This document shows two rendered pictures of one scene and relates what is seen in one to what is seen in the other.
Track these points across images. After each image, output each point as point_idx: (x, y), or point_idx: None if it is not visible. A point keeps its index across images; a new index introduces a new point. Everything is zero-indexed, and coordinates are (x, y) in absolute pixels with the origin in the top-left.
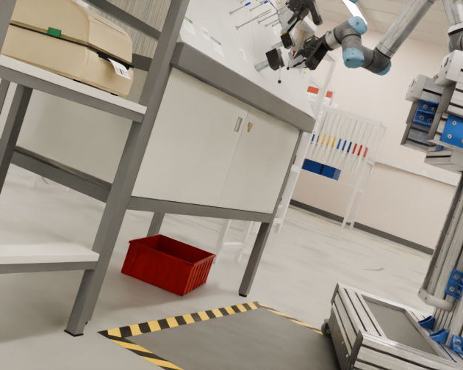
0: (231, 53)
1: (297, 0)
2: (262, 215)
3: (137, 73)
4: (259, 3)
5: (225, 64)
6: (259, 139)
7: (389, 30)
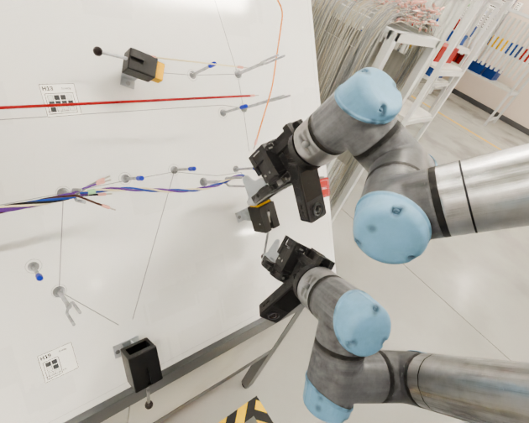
0: None
1: (268, 162)
2: (249, 363)
3: None
4: (238, 112)
5: None
6: None
7: (450, 385)
